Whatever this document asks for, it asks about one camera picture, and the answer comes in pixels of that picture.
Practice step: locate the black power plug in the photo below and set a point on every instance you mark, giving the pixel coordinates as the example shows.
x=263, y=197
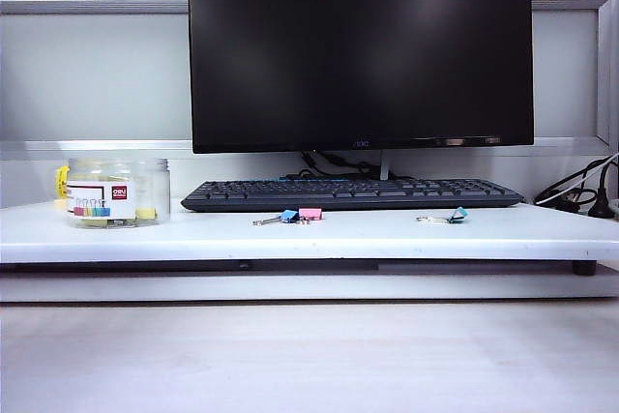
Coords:
x=602, y=207

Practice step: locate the silver monitor stand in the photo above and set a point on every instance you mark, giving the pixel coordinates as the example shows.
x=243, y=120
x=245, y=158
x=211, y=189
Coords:
x=385, y=166

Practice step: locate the black computer keyboard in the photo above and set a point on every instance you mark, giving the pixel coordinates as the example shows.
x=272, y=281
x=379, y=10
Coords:
x=387, y=190

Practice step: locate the pink binder clip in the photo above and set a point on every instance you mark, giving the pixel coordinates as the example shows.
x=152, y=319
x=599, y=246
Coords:
x=310, y=212

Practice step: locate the blue binder clip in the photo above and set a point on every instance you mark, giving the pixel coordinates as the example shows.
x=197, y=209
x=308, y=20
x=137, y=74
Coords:
x=289, y=215

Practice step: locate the black riser foot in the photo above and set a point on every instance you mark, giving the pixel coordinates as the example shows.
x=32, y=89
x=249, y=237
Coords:
x=585, y=269

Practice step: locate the clear bottle yellow label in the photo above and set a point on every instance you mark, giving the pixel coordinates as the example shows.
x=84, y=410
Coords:
x=62, y=180

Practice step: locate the white desk riser platform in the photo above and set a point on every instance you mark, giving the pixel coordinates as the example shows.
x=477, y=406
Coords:
x=290, y=239

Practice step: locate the clear plastic jar with label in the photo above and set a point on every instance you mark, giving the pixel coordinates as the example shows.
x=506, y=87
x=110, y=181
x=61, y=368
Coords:
x=145, y=185

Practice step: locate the black AOC computer monitor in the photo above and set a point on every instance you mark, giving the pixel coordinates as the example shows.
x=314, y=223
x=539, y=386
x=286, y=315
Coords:
x=362, y=55

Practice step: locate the teal binder clip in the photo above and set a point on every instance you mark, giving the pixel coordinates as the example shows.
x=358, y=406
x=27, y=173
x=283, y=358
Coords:
x=459, y=215

